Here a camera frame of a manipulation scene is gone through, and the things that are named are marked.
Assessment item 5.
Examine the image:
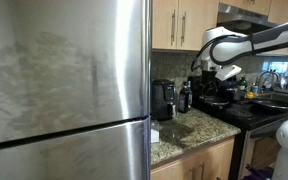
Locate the metal cabinet bar handle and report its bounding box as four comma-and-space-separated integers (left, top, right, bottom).
180, 11, 187, 47
170, 9, 177, 46

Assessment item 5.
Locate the green bottle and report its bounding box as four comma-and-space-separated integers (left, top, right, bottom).
237, 77, 248, 92

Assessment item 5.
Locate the wide light wood cabinet door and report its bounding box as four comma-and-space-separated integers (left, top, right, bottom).
176, 0, 220, 52

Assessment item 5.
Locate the yellow sponge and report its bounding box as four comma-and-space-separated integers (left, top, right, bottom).
245, 91, 257, 100

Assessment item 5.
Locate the purple object on floor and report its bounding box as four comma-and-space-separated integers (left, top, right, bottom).
243, 164, 275, 180

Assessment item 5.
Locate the stainless steel range hood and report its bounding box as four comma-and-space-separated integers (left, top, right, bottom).
216, 2, 280, 35

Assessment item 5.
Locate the large black frying pan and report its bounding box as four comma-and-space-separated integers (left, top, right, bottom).
250, 97, 288, 113

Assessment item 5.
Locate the small black frying pan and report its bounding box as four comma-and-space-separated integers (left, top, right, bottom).
199, 94, 231, 110

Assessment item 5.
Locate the light wood base cabinet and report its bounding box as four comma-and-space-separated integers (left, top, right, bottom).
150, 136, 236, 180

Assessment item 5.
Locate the dark glass bottle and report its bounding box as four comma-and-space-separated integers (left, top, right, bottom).
178, 81, 194, 114

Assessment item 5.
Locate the chrome kitchen faucet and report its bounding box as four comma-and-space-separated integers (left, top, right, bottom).
257, 70, 281, 93

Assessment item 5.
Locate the large black coil burner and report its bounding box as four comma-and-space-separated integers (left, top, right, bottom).
225, 108, 254, 120

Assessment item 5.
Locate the stainless steel sink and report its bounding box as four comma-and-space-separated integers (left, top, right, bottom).
257, 89, 288, 105

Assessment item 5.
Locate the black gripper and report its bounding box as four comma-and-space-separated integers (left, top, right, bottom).
201, 68, 230, 90

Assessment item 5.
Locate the black air fryer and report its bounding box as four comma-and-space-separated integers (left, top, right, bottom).
150, 78, 178, 121

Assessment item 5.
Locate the white plastic container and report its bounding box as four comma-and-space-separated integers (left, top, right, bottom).
150, 119, 161, 144

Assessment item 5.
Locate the stainless steel fridge door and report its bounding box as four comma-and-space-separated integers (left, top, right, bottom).
0, 116, 152, 180
0, 0, 153, 147

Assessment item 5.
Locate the light wood cabinet above hood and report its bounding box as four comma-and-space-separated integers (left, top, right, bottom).
218, 0, 272, 16

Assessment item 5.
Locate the narrow light wood cabinet door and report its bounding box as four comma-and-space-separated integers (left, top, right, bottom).
152, 0, 179, 50

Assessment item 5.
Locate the stainless steel fridge lower door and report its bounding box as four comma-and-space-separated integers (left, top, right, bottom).
0, 116, 152, 180

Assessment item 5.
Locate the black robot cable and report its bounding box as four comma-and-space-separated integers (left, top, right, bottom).
190, 33, 253, 72

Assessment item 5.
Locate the bright kitchen window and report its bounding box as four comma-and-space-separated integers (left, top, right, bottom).
262, 55, 288, 78

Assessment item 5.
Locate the light wood cabinet beside hood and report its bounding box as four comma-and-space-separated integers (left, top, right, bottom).
267, 0, 288, 56

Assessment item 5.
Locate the black electric stove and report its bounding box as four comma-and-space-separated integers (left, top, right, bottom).
187, 75, 288, 180

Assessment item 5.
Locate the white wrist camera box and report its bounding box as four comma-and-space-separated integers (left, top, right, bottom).
214, 64, 243, 82

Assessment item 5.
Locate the stainless steel fridge upper door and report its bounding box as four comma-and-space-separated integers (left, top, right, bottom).
0, 0, 153, 147

